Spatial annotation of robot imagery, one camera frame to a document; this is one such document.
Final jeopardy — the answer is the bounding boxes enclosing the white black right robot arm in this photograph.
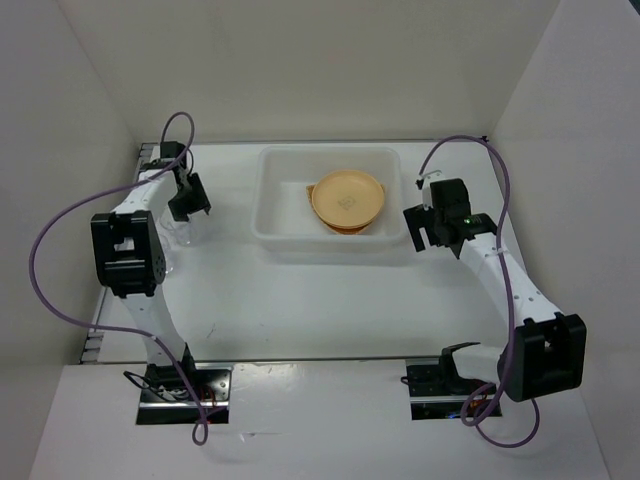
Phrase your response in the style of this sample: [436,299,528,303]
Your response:
[403,173,587,402]

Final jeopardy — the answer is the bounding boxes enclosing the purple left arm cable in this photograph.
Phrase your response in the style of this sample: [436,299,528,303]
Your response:
[28,112,226,445]

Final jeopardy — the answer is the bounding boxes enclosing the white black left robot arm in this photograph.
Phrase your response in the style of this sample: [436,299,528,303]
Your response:
[91,141,211,400]

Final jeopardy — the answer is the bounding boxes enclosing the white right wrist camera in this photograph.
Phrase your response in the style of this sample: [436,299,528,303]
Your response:
[416,170,447,210]

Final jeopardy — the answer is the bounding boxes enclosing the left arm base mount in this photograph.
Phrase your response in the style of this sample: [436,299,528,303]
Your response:
[123,364,232,426]

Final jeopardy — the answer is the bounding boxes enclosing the translucent white plastic bin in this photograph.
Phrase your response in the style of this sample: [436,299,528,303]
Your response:
[250,145,407,261]

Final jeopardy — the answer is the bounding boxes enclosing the clear glass cup front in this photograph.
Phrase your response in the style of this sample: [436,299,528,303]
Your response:
[159,234,176,275]

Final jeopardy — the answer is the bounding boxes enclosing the woven bamboo triangular tray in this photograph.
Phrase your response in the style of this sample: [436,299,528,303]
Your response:
[305,184,378,235]

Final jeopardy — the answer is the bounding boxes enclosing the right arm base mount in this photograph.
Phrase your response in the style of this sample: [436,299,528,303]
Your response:
[400,356,484,421]

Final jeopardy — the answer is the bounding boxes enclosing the clear glass cup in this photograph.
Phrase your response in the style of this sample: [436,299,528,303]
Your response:
[159,234,176,275]
[159,209,198,247]

